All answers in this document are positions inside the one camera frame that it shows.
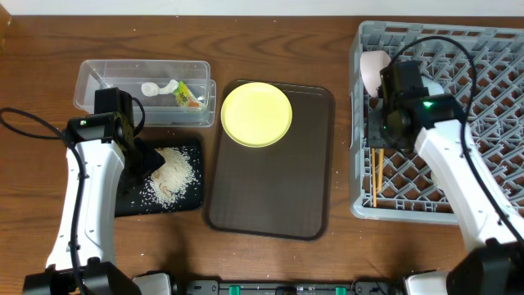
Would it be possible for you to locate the wooden chopstick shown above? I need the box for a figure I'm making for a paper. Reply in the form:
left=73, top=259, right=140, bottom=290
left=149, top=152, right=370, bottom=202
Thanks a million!
left=377, top=149, right=385, bottom=193
left=371, top=148, right=377, bottom=208

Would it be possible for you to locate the pile of rice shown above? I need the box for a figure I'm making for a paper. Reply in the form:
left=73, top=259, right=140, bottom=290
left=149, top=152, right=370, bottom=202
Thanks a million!
left=138, top=147, right=201, bottom=210

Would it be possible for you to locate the light blue bowl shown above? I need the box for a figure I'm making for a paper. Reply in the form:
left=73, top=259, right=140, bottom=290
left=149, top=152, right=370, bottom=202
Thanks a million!
left=422, top=76, right=445, bottom=96

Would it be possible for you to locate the pink white bowl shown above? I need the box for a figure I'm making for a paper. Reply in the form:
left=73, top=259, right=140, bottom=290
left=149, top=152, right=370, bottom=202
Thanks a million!
left=359, top=51, right=391, bottom=98

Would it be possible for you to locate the green snack wrapper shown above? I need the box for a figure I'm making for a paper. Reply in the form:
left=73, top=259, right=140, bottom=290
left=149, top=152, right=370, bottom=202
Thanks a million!
left=173, top=81, right=202, bottom=108

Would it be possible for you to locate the yellow plate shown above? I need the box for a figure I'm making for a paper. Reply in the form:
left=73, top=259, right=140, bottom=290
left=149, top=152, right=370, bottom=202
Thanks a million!
left=220, top=82, right=293, bottom=148

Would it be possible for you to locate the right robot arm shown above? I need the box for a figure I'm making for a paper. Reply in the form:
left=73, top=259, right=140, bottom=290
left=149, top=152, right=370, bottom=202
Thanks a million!
left=360, top=54, right=523, bottom=294

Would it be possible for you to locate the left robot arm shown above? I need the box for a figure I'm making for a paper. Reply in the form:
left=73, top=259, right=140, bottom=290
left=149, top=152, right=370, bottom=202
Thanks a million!
left=23, top=88, right=170, bottom=294

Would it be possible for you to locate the clear plastic waste bin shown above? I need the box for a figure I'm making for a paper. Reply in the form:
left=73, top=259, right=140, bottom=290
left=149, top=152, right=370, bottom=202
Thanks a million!
left=74, top=59, right=216, bottom=127

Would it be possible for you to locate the grey dishwasher rack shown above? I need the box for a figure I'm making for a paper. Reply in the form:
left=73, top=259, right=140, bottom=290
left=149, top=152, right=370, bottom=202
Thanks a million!
left=349, top=20, right=523, bottom=225

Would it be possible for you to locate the black rectangular tray bin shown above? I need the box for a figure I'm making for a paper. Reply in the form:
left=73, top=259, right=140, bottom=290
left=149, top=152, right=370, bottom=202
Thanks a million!
left=115, top=138, right=204, bottom=217

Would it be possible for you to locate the dark brown serving tray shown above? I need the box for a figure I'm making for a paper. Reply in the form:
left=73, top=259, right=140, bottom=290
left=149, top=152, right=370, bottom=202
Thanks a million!
left=203, top=84, right=336, bottom=241

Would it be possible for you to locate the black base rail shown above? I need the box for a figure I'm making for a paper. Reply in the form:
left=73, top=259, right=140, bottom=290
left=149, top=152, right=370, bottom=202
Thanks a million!
left=130, top=279, right=410, bottom=295

